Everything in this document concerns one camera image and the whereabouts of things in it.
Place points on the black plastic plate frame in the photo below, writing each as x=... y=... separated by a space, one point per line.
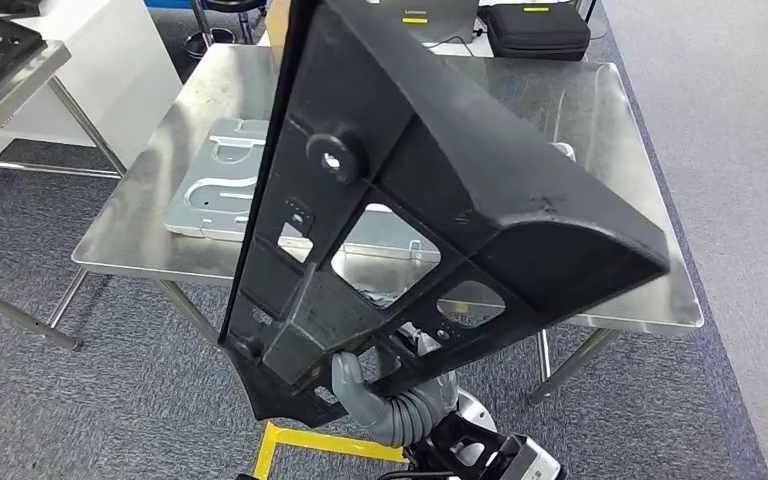
x=424 y=132

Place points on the black item on cabinet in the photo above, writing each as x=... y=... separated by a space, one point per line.
x=0 y=5

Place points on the grey stamped metal plate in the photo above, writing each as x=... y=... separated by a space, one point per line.
x=225 y=199

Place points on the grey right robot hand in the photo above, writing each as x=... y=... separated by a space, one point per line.
x=351 y=384

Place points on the grey laptop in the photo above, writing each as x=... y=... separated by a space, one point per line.
x=437 y=20

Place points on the chrome stool with black seat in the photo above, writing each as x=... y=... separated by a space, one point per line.
x=208 y=43

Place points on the steel side table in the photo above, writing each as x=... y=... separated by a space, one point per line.
x=0 y=99

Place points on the black zip case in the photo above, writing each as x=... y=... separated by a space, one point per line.
x=536 y=30

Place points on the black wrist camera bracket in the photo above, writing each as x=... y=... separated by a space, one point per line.
x=450 y=450

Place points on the steel workbench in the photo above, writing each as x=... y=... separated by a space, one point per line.
x=556 y=112

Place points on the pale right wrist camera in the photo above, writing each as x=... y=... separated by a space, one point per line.
x=530 y=460

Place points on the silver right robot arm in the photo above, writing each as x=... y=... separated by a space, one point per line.
x=410 y=417

